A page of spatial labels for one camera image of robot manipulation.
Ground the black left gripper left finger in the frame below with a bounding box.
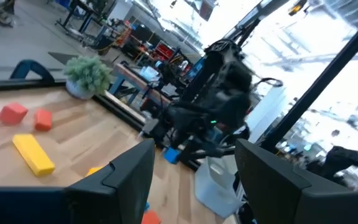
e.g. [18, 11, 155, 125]
[65, 138, 155, 224]

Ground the orange block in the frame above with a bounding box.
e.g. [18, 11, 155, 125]
[140, 210, 163, 224]

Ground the black frame post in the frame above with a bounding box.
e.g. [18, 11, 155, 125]
[225, 0, 291, 41]
[258, 11, 358, 153]

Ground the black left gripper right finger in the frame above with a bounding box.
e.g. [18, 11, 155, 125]
[234, 138, 358, 224]

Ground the yellow long block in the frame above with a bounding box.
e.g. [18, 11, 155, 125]
[12, 133, 56, 177]

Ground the red cube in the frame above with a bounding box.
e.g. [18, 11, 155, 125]
[0, 101, 29, 126]

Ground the blue-legged work table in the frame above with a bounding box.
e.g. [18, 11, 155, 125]
[56, 0, 98, 41]

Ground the green plant in white pot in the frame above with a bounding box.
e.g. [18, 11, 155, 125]
[63, 55, 114, 101]

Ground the orange cube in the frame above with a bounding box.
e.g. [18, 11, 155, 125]
[34, 108, 53, 132]

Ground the wooden workbench with blue legs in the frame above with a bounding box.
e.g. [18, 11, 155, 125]
[109, 63, 172, 108]

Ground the white plastic bin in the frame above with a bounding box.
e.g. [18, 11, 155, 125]
[194, 155, 245, 218]

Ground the red tool cabinet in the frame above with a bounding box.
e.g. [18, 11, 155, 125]
[153, 41, 176, 62]

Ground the blue computer screen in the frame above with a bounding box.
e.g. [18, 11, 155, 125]
[185, 57, 205, 82]

